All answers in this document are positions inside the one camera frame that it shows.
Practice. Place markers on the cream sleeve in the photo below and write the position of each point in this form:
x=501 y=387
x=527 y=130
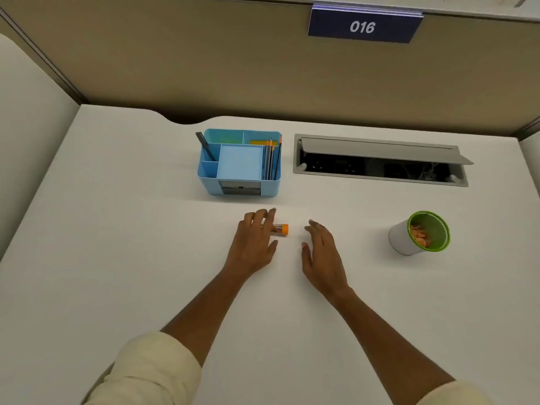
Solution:
x=152 y=371
x=455 y=396

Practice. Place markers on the dark blue number sign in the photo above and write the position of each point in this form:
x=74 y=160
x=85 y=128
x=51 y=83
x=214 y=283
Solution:
x=365 y=26

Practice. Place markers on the person's right forearm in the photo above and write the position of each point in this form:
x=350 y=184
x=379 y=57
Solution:
x=388 y=350

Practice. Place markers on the blue desk organizer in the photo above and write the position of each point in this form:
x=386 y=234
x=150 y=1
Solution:
x=211 y=181

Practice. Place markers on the cream right sleeve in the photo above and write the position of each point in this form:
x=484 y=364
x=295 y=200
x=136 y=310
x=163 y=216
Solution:
x=455 y=396

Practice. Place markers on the person's right hand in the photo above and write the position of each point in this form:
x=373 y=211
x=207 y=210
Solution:
x=325 y=261

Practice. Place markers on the light blue notepad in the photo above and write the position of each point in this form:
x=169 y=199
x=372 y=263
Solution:
x=239 y=162

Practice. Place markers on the person's left hand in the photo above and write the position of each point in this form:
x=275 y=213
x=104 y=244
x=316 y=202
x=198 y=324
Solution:
x=251 y=244

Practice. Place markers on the cream left sleeve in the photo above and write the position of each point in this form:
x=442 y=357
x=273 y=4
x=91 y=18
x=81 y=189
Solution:
x=152 y=371

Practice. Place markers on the white cup green rim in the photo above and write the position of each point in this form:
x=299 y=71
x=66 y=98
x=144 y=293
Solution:
x=398 y=240

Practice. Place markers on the white side partition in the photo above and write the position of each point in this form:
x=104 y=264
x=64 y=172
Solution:
x=531 y=160
x=29 y=134

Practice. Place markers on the black pen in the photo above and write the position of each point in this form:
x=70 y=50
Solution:
x=205 y=146

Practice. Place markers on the yellow sticky notes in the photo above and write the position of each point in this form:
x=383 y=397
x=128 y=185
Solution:
x=261 y=143

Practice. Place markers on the grey pencil orange tip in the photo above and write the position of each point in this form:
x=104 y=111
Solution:
x=269 y=160
x=277 y=160

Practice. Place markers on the beige desk partition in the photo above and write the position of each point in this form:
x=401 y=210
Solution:
x=190 y=59

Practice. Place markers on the person's left forearm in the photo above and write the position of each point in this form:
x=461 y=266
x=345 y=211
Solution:
x=206 y=312

